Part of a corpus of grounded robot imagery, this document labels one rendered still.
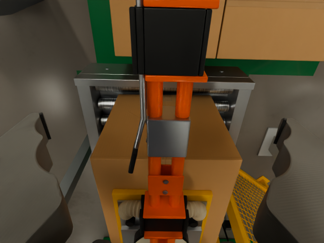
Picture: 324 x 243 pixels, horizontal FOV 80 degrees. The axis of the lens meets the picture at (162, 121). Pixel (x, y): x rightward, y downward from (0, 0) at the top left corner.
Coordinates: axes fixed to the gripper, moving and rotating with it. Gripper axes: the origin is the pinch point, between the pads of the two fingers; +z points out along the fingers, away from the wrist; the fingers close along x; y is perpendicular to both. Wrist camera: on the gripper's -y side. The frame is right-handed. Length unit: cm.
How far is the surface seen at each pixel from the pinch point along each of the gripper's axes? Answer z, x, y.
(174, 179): 12.5, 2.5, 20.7
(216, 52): 69, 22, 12
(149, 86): 13.1, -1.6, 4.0
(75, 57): 122, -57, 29
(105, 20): 122, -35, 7
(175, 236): 11.5, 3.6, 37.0
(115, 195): 25, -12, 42
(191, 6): 11.4, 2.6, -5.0
